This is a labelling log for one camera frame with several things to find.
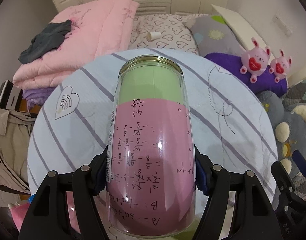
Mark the pink bunny toy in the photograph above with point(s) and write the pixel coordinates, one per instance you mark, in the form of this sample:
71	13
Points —
280	67
255	61

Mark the white wall socket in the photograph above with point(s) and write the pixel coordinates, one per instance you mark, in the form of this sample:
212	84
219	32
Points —
281	24

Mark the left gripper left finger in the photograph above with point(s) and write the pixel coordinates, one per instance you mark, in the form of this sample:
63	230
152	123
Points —
48	216

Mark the right pink bunny toy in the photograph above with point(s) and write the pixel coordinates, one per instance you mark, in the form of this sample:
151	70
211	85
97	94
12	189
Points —
280	67

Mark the grey plush paw toy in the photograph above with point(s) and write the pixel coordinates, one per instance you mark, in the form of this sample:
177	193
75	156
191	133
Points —
289	127

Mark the small paper cup on bed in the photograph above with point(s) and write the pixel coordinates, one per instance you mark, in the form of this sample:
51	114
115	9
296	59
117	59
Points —
151	36

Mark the heart pattern bed sheet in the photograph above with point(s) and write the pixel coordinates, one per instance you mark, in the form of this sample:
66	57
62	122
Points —
174	34

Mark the beige jacket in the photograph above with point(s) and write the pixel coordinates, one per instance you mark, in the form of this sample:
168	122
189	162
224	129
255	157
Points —
15	132

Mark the white bedside board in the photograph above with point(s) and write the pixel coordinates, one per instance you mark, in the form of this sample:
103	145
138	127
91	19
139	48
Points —
243	31

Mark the clear pink green jar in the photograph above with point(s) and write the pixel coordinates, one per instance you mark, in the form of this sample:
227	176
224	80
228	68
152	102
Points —
150	154

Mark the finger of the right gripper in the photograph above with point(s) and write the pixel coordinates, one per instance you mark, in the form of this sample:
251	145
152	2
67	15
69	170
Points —
300	161
284	185

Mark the purple folded blanket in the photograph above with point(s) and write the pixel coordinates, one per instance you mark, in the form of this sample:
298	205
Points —
36	97

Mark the pink folded quilt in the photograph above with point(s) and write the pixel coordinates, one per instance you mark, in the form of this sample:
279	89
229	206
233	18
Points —
98	28

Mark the left pink bunny toy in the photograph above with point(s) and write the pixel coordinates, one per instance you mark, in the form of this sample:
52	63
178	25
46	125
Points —
255	61

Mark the grey flower pillow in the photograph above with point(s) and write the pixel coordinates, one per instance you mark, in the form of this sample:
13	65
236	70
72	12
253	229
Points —
213	35

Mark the dark grey garment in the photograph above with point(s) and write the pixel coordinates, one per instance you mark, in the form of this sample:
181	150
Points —
50	38

